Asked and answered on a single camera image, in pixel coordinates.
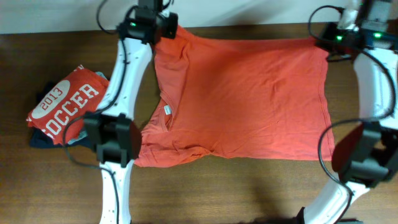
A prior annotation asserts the orange soccer t-shirt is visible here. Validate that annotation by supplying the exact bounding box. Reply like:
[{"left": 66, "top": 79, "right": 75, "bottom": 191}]
[{"left": 136, "top": 28, "right": 335, "bottom": 167}]

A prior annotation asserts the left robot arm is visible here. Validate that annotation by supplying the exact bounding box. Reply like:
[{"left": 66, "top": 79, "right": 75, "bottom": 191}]
[{"left": 83, "top": 0, "right": 178, "bottom": 224}]

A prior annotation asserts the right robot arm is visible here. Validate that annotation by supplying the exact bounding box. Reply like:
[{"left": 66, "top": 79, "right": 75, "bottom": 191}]
[{"left": 293, "top": 0, "right": 397, "bottom": 224}]

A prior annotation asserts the folded grey shirt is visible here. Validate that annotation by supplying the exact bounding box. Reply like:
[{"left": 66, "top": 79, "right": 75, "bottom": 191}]
[{"left": 68, "top": 72, "right": 106, "bottom": 145}]

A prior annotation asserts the folded red soccer shirt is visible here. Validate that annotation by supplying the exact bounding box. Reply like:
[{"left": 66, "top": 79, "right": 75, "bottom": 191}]
[{"left": 26, "top": 65, "right": 109, "bottom": 144}]

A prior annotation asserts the folded navy shirt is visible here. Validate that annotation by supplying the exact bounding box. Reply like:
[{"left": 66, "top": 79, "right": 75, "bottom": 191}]
[{"left": 29, "top": 82, "right": 91, "bottom": 149}]

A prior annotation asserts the right black cable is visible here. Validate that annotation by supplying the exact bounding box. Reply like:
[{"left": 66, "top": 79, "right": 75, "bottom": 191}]
[{"left": 307, "top": 4, "right": 397, "bottom": 224}]

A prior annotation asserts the black cable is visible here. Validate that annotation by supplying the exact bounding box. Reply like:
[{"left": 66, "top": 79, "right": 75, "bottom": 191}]
[
  {"left": 307, "top": 4, "right": 397, "bottom": 224},
  {"left": 62, "top": 0, "right": 175, "bottom": 224}
]

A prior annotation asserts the left black cable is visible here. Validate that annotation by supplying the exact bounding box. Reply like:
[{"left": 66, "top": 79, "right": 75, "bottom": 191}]
[{"left": 62, "top": 0, "right": 175, "bottom": 224}]

